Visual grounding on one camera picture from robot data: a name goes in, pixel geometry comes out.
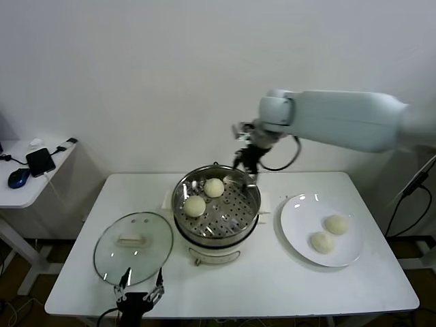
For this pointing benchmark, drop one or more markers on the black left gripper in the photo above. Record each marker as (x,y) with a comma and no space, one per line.
(133,304)

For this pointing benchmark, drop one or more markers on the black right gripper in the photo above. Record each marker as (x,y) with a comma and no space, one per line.
(251,157)

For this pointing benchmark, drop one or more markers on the white steamed baozi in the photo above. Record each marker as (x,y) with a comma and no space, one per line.
(214,187)
(195,206)
(321,242)
(336,225)

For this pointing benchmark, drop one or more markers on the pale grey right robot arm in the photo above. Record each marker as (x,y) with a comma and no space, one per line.
(340,119)

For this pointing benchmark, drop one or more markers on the stainless steel steamer basket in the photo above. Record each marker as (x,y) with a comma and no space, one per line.
(235,211)

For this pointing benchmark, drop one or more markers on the black pot power plug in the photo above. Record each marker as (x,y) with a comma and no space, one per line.
(215,164)

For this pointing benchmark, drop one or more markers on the white oval plate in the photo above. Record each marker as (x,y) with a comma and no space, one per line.
(299,225)

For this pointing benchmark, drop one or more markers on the white electric cooking pot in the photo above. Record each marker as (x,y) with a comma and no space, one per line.
(211,253)

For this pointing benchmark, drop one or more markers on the white side desk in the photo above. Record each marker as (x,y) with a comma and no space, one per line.
(20,199)

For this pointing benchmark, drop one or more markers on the black smartphone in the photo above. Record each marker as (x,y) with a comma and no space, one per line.
(41,163)

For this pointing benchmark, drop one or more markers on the blue computer mouse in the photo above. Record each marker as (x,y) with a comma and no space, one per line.
(17,178)

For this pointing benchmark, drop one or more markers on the black power adapter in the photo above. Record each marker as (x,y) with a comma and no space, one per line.
(413,184)

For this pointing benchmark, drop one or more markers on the small white earbud case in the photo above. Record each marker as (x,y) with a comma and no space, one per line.
(34,142)

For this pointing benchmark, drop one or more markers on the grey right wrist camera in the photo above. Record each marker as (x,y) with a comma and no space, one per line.
(245,134)

